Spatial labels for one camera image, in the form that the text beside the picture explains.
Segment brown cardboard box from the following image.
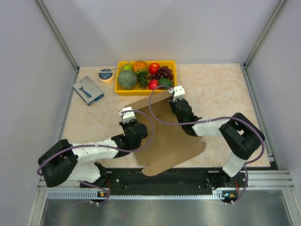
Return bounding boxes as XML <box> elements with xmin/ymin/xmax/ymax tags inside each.
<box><xmin>127</xmin><ymin>97</ymin><xmax>206</xmax><ymax>177</ymax></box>

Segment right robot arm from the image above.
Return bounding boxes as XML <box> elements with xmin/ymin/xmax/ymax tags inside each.
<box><xmin>169</xmin><ymin>98</ymin><xmax>265</xmax><ymax>190</ymax></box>

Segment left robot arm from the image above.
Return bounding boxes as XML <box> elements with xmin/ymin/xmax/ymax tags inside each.
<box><xmin>38</xmin><ymin>120</ymin><xmax>148</xmax><ymax>187</ymax></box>

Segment green avocado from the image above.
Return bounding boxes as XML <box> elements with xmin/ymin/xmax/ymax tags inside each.
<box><xmin>158</xmin><ymin>78</ymin><xmax>174</xmax><ymax>88</ymax></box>

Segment red pink fruit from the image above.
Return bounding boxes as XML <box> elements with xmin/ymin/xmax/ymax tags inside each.
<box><xmin>148</xmin><ymin>80</ymin><xmax>159</xmax><ymax>90</ymax></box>

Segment purple grape bunch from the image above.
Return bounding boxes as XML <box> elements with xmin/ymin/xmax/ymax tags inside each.
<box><xmin>147</xmin><ymin>66</ymin><xmax>174</xmax><ymax>81</ymax></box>

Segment yellow plastic tray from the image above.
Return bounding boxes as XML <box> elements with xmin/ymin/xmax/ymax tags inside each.
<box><xmin>114</xmin><ymin>60</ymin><xmax>177</xmax><ymax>96</ymax></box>

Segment red apple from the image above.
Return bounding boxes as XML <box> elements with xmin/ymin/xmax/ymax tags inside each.
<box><xmin>149</xmin><ymin>63</ymin><xmax>160</xmax><ymax>75</ymax></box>

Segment green pineapple leaves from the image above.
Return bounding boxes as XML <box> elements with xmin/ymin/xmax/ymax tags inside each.
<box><xmin>137</xmin><ymin>71</ymin><xmax>148</xmax><ymax>89</ymax></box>

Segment green netted melon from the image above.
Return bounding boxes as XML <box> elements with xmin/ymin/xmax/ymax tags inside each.
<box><xmin>117</xmin><ymin>70</ymin><xmax>137</xmax><ymax>90</ymax></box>

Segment blue razor package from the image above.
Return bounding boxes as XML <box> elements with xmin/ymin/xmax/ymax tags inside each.
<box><xmin>72</xmin><ymin>76</ymin><xmax>104</xmax><ymax>106</ymax></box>

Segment tape roll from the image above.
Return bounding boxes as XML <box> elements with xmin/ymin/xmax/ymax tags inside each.
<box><xmin>98</xmin><ymin>68</ymin><xmax>114</xmax><ymax>83</ymax></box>

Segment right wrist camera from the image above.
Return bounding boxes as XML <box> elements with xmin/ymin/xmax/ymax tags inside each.
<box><xmin>168</xmin><ymin>86</ymin><xmax>185</xmax><ymax>103</ymax></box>

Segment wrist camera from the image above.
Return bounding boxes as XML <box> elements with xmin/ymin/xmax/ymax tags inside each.
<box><xmin>168</xmin><ymin>86</ymin><xmax>185</xmax><ymax>103</ymax></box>
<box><xmin>119</xmin><ymin>107</ymin><xmax>136</xmax><ymax>123</ymax></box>

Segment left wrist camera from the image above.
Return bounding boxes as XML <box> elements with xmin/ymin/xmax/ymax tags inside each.
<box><xmin>119</xmin><ymin>107</ymin><xmax>136</xmax><ymax>123</ymax></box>

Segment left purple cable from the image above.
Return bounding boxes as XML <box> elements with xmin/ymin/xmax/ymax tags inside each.
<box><xmin>37</xmin><ymin>109</ymin><xmax>155</xmax><ymax>176</ymax></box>

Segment purple cable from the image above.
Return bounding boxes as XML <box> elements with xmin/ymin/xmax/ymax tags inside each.
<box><xmin>37</xmin><ymin>109</ymin><xmax>155</xmax><ymax>176</ymax></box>
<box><xmin>149</xmin><ymin>85</ymin><xmax>265</xmax><ymax>203</ymax></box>

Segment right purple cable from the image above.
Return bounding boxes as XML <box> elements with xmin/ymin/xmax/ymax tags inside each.
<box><xmin>149</xmin><ymin>85</ymin><xmax>265</xmax><ymax>203</ymax></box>

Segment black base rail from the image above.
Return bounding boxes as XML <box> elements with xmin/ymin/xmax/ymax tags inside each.
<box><xmin>79</xmin><ymin>167</ymin><xmax>249</xmax><ymax>196</ymax></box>

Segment white slotted cable duct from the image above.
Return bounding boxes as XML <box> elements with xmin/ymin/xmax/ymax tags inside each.
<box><xmin>47</xmin><ymin>190</ymin><xmax>225</xmax><ymax>200</ymax></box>

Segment right aluminium frame post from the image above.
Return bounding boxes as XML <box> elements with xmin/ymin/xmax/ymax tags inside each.
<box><xmin>243</xmin><ymin>0</ymin><xmax>288</xmax><ymax>70</ymax></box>

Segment aluminium frame post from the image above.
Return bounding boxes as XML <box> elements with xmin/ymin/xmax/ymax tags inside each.
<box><xmin>243</xmin><ymin>0</ymin><xmax>288</xmax><ymax>70</ymax></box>
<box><xmin>34</xmin><ymin>0</ymin><xmax>79</xmax><ymax>71</ymax></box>

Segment left aluminium frame post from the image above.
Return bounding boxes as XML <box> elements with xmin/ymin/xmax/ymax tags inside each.
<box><xmin>34</xmin><ymin>0</ymin><xmax>79</xmax><ymax>71</ymax></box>

